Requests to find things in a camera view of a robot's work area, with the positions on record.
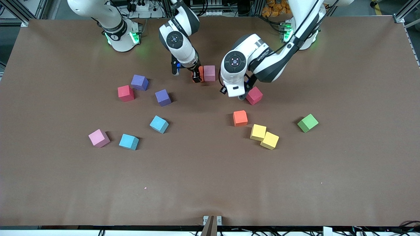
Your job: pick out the pink foam cube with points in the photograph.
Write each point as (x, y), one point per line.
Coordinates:
(98, 138)
(209, 73)

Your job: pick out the purple foam cube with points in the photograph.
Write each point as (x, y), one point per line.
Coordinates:
(140, 82)
(163, 97)

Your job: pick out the yellow foam cube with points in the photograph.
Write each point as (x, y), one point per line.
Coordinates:
(269, 140)
(258, 132)

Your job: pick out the blue foam cube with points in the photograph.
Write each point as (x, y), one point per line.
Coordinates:
(128, 142)
(159, 124)

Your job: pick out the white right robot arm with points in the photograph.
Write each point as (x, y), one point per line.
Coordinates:
(185, 49)

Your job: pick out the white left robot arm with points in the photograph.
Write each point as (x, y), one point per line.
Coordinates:
(249, 46)

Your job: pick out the magenta red foam cube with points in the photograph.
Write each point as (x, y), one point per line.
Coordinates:
(256, 96)

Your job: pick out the narrow white power strip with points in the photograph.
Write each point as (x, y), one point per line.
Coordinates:
(214, 13)

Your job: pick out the green foam cube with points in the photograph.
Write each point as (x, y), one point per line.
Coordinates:
(307, 123)

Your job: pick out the orange fruit net bag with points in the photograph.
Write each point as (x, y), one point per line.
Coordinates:
(275, 9)

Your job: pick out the brown table cover sheet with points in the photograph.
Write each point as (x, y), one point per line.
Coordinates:
(210, 170)

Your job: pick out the white label tag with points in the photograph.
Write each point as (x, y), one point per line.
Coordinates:
(327, 231)

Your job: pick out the bracket with brown post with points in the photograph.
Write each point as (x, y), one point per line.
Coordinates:
(210, 229)

